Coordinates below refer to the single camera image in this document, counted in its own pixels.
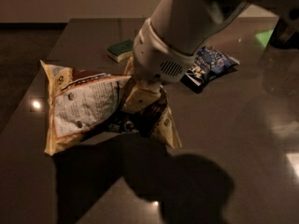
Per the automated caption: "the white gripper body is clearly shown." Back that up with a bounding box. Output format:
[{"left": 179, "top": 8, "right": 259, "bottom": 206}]
[{"left": 133, "top": 19, "right": 195, "bottom": 83}]

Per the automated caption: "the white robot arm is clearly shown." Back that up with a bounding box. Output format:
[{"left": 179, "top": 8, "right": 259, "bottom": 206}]
[{"left": 122, "top": 0, "right": 299, "bottom": 114}]

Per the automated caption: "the green and yellow sponge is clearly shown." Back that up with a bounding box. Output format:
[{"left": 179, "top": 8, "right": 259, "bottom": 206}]
[{"left": 107, "top": 39, "right": 134, "bottom": 63}]

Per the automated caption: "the blue chip bag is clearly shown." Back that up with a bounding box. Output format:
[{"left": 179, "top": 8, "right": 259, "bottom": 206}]
[{"left": 181, "top": 47, "right": 240, "bottom": 93}]

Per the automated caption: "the brown and cream chip bag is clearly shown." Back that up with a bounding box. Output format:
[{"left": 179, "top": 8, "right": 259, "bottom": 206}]
[{"left": 40, "top": 62, "right": 181, "bottom": 156}]

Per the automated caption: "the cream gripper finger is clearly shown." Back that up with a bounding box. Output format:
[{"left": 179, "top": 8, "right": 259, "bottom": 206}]
[{"left": 121, "top": 78, "right": 161, "bottom": 114}]

